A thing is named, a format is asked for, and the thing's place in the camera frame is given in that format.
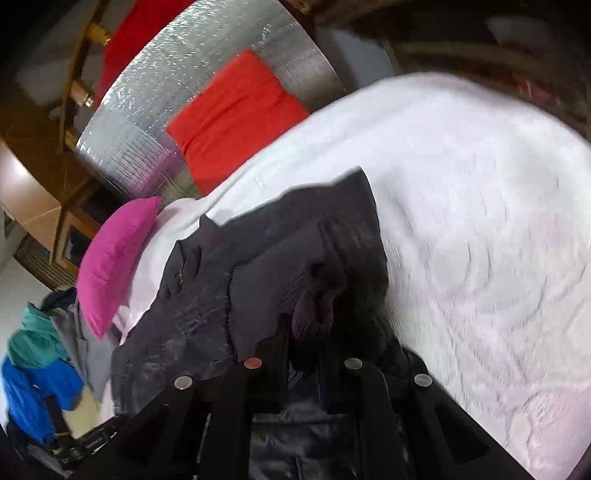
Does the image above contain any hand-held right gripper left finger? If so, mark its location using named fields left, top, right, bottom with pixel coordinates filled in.
left=112, top=318, right=291, bottom=480

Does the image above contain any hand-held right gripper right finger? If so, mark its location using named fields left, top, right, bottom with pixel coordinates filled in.
left=318, top=345, right=532, bottom=480

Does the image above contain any black jacket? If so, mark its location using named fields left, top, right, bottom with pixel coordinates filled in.
left=111, top=166, right=416, bottom=480

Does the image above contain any blue garment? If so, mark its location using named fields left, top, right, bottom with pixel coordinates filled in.
left=0, top=355, right=86, bottom=446

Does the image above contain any grey jacket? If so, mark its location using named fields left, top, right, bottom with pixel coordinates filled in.
left=51, top=300, right=123, bottom=402

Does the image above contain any teal garment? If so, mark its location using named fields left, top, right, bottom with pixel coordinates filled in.
left=7, top=302, right=70, bottom=370

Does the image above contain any dark woven basket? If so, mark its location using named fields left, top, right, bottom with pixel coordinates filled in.
left=14, top=235, right=79, bottom=291

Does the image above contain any pink pillow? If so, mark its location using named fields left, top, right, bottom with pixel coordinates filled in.
left=77, top=196, right=163, bottom=340

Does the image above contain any white bed cover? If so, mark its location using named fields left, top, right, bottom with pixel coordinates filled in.
left=113, top=71, right=591, bottom=480

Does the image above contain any red-orange pillow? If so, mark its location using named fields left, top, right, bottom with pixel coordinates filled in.
left=166, top=48, right=311, bottom=197

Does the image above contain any wooden cabinet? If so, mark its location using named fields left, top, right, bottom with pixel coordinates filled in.
left=0, top=138, right=105, bottom=278

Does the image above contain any silver foil mat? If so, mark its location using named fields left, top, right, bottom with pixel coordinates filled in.
left=75, top=0, right=347, bottom=204

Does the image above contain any red cloth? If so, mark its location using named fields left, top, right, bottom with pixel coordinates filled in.
left=95, top=0, right=195, bottom=107

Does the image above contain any rattan shelf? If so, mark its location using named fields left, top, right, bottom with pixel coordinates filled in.
left=314, top=0, right=573, bottom=121

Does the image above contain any wooden headboard rail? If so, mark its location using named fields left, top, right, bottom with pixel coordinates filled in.
left=58, top=0, right=116, bottom=151

